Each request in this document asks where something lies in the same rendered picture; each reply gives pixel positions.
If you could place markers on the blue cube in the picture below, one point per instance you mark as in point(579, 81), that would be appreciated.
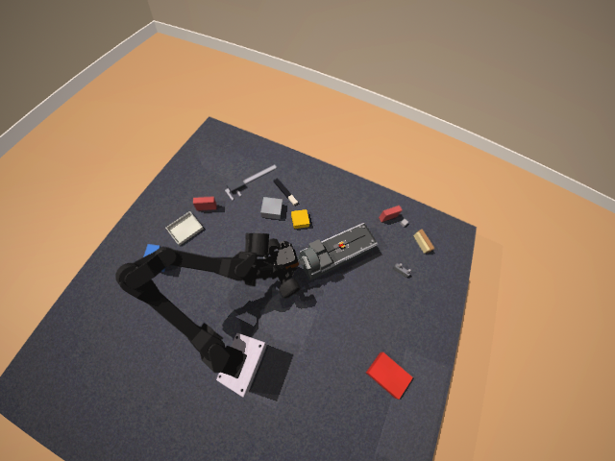
point(151, 248)

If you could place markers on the red rectangular block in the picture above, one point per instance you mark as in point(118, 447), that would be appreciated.
point(390, 213)
point(204, 203)
point(389, 375)

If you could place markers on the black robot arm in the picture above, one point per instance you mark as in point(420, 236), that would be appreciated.
point(136, 279)

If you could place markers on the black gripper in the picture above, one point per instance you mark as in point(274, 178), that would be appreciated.
point(288, 286)

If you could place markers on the yellow cube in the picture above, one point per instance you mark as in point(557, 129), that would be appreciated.
point(300, 219)

